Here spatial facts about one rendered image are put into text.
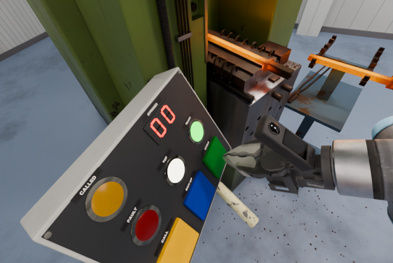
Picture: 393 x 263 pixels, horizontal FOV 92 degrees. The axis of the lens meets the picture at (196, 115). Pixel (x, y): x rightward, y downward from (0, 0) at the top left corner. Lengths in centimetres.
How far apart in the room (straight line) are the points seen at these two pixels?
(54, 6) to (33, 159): 157
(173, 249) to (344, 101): 117
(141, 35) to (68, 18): 45
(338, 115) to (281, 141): 90
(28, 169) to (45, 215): 190
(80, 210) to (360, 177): 38
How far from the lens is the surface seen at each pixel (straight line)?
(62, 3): 93
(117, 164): 31
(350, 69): 106
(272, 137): 34
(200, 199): 44
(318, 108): 123
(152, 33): 56
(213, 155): 46
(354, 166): 37
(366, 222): 179
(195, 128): 42
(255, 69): 79
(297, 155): 37
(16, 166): 229
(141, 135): 33
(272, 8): 102
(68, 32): 95
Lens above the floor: 143
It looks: 48 degrees down
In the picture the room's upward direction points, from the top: 4 degrees counter-clockwise
